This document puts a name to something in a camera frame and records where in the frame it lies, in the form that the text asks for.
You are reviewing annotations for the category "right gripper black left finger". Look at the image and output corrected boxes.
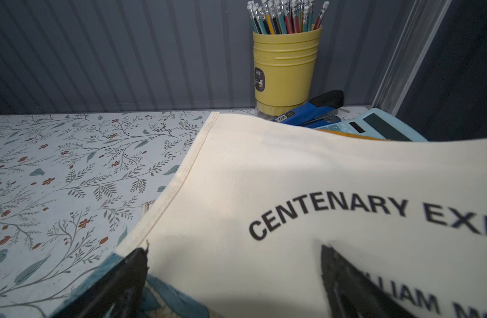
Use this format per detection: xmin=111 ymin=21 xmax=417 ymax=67
xmin=52 ymin=248 xmax=149 ymax=317

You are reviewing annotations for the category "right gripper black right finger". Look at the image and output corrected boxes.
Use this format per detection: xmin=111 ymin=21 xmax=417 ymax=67
xmin=320 ymin=245 xmax=414 ymax=317

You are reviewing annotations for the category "blue stapler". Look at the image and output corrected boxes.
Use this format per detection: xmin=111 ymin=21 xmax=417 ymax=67
xmin=271 ymin=90 xmax=345 ymax=126

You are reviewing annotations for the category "yellow pen holder cup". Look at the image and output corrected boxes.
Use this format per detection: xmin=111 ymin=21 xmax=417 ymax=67
xmin=247 ymin=1 xmax=330 ymax=119

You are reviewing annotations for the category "light blue calculator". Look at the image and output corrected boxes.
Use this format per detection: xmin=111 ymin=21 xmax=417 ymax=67
xmin=318 ymin=108 xmax=428 ymax=142

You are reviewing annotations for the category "cream tote bag black lettering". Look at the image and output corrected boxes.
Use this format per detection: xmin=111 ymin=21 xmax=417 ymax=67
xmin=54 ymin=113 xmax=487 ymax=317

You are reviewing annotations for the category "floral table mat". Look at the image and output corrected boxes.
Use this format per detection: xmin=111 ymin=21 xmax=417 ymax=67
xmin=0 ymin=111 xmax=210 ymax=317

